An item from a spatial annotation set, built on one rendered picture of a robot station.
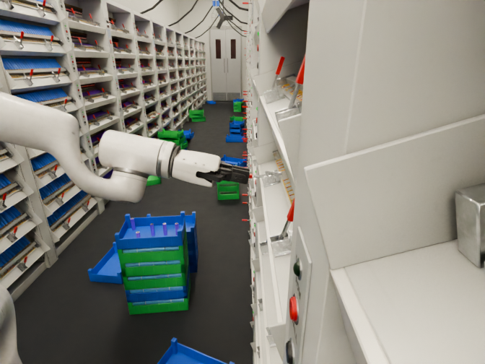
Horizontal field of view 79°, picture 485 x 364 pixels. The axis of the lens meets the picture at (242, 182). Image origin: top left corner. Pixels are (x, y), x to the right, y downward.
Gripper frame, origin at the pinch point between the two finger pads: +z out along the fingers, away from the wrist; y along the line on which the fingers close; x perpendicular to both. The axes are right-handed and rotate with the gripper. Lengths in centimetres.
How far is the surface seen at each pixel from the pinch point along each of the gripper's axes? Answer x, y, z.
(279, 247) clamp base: 0.2, 27.7, 6.5
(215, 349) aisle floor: -96, -30, 8
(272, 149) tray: 3.6, -15.6, 8.3
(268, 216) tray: -1.5, 15.2, 6.0
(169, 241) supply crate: -59, -52, -22
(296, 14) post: 37.1, -15.9, 5.7
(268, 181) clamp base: 0.1, 1.0, 6.9
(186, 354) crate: -98, -27, -4
